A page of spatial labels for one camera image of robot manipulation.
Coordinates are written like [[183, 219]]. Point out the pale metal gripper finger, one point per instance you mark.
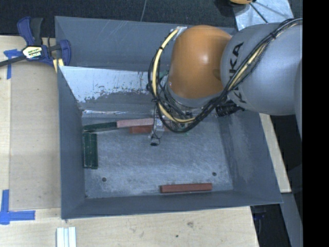
[[155, 141], [159, 125]]

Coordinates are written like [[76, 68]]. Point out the red-brown flat block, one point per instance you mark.
[[133, 122], [186, 188], [140, 130]]

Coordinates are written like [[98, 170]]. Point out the grey metal bin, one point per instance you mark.
[[154, 163]]

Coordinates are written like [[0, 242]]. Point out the dark green flat block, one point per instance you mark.
[[94, 152], [87, 150], [100, 126]]

